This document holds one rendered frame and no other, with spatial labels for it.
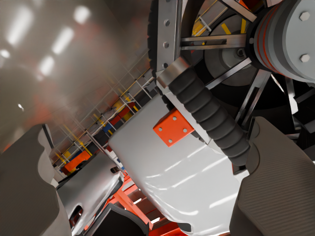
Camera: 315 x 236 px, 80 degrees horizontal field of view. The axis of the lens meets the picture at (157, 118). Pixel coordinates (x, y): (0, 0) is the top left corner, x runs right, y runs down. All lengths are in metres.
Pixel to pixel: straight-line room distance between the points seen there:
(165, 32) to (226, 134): 0.29
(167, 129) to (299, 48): 0.31
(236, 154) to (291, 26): 0.17
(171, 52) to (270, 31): 0.20
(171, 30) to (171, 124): 0.22
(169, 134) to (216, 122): 0.28
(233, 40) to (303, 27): 0.26
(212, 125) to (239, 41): 0.35
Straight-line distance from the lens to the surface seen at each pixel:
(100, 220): 4.10
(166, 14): 0.45
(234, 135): 0.24
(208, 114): 0.22
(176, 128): 0.48
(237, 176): 0.26
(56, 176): 8.36
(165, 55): 0.45
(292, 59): 0.30
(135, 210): 5.01
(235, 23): 1.01
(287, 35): 0.30
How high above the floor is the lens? 0.77
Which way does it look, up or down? 4 degrees up
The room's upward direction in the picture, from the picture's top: 139 degrees clockwise
